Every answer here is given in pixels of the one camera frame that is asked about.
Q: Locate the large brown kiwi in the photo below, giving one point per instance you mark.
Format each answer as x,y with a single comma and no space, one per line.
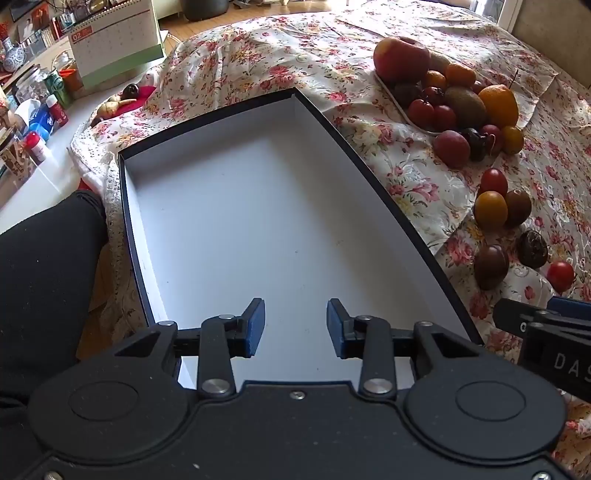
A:
465,107

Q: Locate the red tomato with green stem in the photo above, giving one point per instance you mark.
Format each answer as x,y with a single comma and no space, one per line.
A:
432,94

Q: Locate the dark purple fruit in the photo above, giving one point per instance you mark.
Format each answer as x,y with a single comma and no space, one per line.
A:
406,93

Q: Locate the floral tablecloth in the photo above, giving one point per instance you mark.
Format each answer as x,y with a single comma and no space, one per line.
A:
323,46

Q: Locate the white fruit tray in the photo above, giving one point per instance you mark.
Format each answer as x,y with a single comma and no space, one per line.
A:
399,108

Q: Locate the person's leg in black pants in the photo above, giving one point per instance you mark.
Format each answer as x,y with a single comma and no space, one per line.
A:
46,300

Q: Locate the dark figurine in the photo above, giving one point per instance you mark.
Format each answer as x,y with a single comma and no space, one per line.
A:
129,90

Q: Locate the tan gourd figurine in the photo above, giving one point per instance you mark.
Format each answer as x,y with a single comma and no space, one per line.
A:
108,109

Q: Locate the red cherry tomato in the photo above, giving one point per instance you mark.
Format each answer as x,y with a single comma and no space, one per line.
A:
560,276
493,181

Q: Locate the red cloth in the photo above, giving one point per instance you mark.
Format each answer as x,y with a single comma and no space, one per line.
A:
143,94

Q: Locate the yellow kumquat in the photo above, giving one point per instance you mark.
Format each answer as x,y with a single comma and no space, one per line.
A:
512,140

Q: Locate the black pot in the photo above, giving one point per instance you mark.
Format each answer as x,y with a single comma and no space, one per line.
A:
205,7

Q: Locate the dark brown water chestnut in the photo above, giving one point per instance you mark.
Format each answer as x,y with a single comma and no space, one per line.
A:
532,249
475,144

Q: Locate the blue bottle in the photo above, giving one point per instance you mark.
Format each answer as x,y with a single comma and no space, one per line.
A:
41,121

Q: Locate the jar with orange contents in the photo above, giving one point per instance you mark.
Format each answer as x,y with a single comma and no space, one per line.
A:
70,76

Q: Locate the yellow-orange pear with stem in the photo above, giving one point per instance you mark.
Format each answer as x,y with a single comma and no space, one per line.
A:
499,105

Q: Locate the small orange mandarin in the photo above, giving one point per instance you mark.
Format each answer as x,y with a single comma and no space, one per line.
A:
435,79

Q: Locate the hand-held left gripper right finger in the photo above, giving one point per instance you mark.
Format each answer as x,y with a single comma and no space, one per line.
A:
334,328

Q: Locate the yellow-orange tomato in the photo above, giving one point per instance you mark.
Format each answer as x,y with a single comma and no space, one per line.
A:
490,210

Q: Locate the large red radish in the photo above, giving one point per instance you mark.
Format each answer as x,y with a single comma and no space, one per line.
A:
451,148

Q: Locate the brown tomato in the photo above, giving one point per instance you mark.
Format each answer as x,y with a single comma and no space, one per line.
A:
518,207
491,266

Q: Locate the desk calendar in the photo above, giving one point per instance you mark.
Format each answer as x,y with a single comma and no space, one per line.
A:
120,41

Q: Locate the white lace cloth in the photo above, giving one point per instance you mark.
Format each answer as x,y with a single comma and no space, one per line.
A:
99,170

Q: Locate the blue and white vase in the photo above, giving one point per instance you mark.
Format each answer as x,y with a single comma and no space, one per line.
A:
11,56

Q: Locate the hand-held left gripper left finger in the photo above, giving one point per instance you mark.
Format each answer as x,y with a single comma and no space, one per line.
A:
255,328

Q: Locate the small brown kiwi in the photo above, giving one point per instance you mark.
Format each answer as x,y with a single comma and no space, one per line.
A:
439,62

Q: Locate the large red apple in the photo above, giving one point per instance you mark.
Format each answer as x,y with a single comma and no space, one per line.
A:
400,59

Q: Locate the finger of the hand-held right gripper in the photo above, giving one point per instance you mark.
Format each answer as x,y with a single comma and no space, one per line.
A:
572,308
510,316

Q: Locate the white box with dark rim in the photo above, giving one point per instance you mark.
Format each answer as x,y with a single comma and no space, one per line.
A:
231,207

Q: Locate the red fruit behind kiwi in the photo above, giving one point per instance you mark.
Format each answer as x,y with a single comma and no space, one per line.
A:
478,86

